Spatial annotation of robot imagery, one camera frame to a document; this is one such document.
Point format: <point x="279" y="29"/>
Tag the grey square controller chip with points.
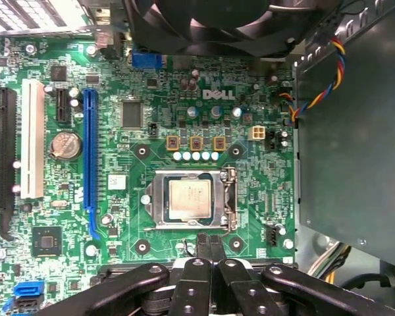
<point x="132" y="114"/>

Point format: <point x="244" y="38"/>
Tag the black open PC case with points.
<point x="36" y="16"/>

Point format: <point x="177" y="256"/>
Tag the short black expansion slot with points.
<point x="63" y="105"/>

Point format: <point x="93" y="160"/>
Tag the white PCI slot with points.
<point x="33" y="138"/>

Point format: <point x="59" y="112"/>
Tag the blue board header connector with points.
<point x="146" y="60"/>

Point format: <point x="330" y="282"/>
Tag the green motherboard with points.
<point x="118" y="158"/>

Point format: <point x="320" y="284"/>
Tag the long black expansion slot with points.
<point x="6" y="148"/>

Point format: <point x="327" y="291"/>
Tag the silver CPU plate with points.
<point x="189" y="200"/>

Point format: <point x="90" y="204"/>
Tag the black SATA port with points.
<point x="28" y="303"/>

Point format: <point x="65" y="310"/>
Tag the round coin cell battery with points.
<point x="66" y="146"/>

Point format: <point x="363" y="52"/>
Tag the metal socket cover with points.
<point x="158" y="210"/>

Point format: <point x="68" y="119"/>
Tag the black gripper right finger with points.
<point x="247" y="296"/>

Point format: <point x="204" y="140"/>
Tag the black square chipset chip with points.
<point x="47" y="242"/>

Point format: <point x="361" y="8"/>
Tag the black case fan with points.
<point x="217" y="36"/>

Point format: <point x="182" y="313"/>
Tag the grey power supply unit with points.
<point x="349" y="148"/>

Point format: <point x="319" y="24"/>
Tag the blue SATA port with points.
<point x="29" y="289"/>

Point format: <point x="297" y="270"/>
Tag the blue expansion slot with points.
<point x="90" y="148"/>

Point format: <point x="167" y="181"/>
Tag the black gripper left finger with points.
<point x="191" y="289"/>

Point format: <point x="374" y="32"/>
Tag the CPU socket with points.
<point x="151" y="184"/>

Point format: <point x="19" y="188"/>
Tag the white four-pin power socket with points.
<point x="256" y="133"/>

